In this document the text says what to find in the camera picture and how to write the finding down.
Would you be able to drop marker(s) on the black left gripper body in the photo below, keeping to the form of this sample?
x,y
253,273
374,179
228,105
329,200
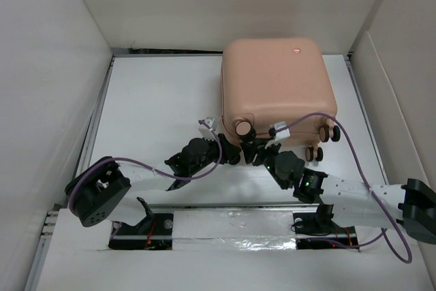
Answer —
x,y
224,158

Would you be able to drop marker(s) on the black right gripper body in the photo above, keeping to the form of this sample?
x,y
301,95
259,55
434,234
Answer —
x,y
263,153

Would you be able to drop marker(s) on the pink hard-shell suitcase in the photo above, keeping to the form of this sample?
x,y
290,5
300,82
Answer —
x,y
278,80

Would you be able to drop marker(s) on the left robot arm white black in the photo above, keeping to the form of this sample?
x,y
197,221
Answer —
x,y
97,194

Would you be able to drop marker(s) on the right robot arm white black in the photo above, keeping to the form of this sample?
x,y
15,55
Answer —
x,y
411,206

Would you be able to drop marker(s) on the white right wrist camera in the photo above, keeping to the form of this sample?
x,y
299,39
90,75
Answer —
x,y
278,132

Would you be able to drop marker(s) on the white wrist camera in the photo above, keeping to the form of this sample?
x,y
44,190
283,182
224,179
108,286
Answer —
x,y
207,127
278,132

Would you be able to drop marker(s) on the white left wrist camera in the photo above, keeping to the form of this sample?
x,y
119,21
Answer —
x,y
207,127

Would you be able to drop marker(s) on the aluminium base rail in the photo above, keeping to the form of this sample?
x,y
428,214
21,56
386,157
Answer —
x,y
69,234

